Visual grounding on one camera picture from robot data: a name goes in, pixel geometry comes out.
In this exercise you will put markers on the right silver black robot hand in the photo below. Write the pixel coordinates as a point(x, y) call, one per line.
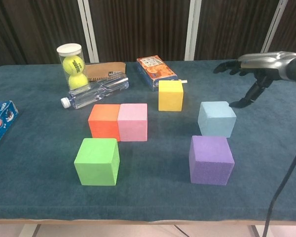
point(266, 63)

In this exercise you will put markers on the light blue foam cube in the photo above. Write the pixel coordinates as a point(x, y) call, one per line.
point(215, 121)

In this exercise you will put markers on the yellow foam cube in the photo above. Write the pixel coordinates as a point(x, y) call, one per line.
point(170, 97)

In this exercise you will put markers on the purple foam cube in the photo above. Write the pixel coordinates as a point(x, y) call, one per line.
point(209, 163)

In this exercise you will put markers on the pink foam cube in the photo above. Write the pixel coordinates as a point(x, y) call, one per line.
point(133, 123)

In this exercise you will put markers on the orange foam cube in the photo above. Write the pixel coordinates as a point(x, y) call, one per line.
point(102, 126)

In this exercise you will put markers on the green foam cube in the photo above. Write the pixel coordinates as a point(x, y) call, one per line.
point(96, 163)

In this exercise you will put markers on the small white eraser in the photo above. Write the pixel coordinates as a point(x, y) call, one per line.
point(183, 81)

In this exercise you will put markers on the orange blue cracker box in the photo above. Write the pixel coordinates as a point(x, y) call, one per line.
point(158, 71)

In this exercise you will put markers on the brown cardboard packet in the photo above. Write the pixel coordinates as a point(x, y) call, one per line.
point(103, 69)

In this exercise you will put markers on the clear plastic water bottle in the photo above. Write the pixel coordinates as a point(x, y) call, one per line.
point(101, 90)

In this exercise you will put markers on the teal table cloth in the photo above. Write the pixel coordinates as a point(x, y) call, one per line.
point(148, 202)

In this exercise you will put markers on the yellow tennis ball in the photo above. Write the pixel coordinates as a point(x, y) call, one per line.
point(72, 64)
point(77, 82)

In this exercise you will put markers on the clear tennis ball tube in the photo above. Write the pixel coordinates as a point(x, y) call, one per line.
point(69, 49)

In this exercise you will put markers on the blue Oreo cookie box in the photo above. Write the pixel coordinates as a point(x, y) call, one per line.
point(0, 123)

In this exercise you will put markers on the white metal frame post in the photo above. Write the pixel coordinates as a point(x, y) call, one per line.
point(192, 29)
point(90, 29)
point(273, 27)

